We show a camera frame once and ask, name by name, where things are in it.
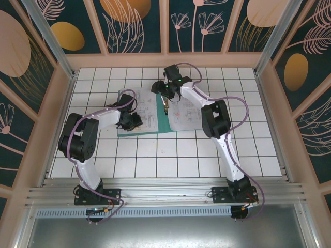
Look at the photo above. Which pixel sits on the white printed paper sheet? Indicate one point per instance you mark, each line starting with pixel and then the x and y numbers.
pixel 186 116
pixel 147 103

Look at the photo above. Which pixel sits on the teal paper folder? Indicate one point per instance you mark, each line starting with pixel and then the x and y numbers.
pixel 163 124

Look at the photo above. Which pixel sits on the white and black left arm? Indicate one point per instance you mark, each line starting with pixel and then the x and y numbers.
pixel 77 139

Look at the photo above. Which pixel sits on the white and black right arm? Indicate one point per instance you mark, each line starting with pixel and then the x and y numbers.
pixel 216 118

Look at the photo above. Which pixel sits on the metal folder clip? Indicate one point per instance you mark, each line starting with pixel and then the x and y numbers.
pixel 165 106

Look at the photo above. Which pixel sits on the dark panel with leaf outlines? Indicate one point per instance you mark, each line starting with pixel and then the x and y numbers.
pixel 152 31

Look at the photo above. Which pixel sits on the dark panel with pink flowers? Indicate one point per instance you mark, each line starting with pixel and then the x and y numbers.
pixel 222 41

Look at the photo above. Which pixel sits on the dark panel, peach circle fronds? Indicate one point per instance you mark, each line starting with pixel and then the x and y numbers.
pixel 248 44

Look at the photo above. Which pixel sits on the small circuit board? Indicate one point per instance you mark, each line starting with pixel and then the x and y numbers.
pixel 97 209

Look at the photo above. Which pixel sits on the dark panel with golden oval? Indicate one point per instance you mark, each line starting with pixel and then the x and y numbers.
pixel 77 15

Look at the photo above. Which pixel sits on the grey metal sheet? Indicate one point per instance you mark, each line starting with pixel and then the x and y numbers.
pixel 165 232

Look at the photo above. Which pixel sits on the dark panel, single pink flower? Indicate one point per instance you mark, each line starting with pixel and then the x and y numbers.
pixel 13 155

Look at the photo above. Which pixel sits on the dark panel, large peach circle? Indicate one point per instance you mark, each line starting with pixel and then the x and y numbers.
pixel 15 51

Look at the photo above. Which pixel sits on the dark panel, fern and oval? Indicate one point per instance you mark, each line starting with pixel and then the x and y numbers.
pixel 315 77

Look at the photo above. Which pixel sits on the dark panel, pink fern leaves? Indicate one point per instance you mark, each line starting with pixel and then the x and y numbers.
pixel 318 144

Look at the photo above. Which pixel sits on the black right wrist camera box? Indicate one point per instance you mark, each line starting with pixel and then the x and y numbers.
pixel 172 72

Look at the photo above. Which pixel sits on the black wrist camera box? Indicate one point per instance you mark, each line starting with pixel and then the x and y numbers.
pixel 125 100
pixel 172 72

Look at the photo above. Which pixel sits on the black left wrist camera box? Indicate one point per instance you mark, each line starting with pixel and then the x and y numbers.
pixel 125 100

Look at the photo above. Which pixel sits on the aluminium side rail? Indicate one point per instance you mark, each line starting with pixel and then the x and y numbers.
pixel 67 96
pixel 274 129

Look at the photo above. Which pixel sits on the aluminium front rail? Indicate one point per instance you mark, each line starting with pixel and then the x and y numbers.
pixel 165 192

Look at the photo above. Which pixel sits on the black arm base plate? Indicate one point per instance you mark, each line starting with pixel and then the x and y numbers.
pixel 219 195
pixel 113 196

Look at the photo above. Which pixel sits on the aluminium corner post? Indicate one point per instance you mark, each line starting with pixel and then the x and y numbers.
pixel 53 41
pixel 274 38

